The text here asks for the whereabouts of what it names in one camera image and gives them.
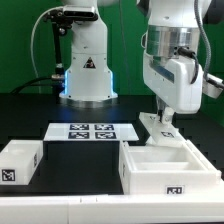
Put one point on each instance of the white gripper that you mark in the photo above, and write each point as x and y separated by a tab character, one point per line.
171	80

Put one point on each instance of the white cabinet body box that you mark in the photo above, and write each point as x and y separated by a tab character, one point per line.
155	170

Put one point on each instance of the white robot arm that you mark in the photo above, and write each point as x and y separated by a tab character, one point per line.
174	29

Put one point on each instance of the white cabinet top block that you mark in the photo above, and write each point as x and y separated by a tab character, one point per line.
19	160

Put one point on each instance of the white base marker plate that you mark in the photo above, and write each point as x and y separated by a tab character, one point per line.
90	132

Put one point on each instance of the white L-shaped fence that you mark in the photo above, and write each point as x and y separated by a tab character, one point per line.
203	208

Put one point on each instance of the black camera on stand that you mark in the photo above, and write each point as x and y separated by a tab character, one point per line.
62	19

